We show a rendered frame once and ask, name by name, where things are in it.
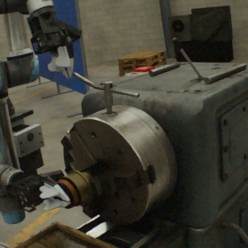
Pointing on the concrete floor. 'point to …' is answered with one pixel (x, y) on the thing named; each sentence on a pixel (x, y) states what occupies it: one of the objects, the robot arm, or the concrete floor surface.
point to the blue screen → (61, 6)
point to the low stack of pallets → (140, 61)
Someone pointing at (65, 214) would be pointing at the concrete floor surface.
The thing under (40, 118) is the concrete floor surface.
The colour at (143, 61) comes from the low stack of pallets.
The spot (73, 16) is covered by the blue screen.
